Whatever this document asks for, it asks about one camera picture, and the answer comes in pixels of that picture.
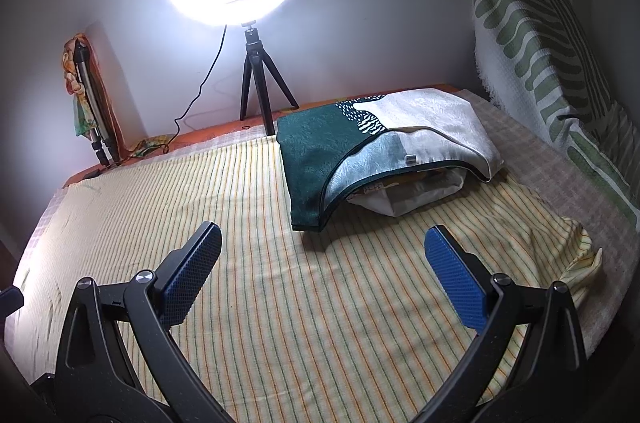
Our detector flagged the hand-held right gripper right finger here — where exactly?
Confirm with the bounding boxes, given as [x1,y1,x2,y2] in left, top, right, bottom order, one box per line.
[424,225,592,423]

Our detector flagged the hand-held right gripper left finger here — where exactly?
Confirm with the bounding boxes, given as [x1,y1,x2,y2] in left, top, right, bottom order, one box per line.
[52,221,224,423]

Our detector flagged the white green floral printed cloth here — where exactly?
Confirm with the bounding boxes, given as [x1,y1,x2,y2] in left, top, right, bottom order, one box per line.
[276,88,506,235]

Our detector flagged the yellow striped bed sheet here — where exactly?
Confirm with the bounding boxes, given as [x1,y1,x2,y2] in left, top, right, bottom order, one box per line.
[9,135,607,423]

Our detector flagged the white pillow insert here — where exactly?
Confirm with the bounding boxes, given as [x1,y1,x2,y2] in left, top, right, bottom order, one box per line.
[344,167,477,220]

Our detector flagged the pale checked bed cover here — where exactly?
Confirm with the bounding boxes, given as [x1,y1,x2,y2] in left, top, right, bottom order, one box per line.
[454,88,640,356]

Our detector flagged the small colourful cloth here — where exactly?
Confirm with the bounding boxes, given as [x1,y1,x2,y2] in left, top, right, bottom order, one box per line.
[131,135,175,160]

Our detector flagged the folded black tripod stand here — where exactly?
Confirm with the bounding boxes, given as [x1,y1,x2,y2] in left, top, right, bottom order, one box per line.
[72,42,124,168]

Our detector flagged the colourful patterned cloth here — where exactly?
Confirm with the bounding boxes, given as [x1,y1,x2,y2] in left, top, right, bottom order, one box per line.
[60,33,109,140]

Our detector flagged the white green striped blanket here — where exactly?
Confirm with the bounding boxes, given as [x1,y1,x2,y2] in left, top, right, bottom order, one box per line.
[466,0,640,228]

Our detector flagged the ring light power cable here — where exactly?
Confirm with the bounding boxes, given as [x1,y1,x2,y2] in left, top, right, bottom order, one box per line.
[159,25,232,154]

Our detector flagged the black ring light tripod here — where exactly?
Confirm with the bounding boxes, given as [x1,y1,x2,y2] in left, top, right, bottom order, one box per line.
[238,23,301,136]

